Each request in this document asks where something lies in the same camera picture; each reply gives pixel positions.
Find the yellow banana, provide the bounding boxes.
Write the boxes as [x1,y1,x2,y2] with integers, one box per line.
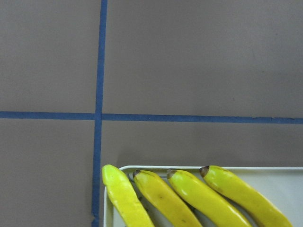
[102,165,154,227]
[199,165,293,227]
[133,170,202,227]
[167,169,251,227]

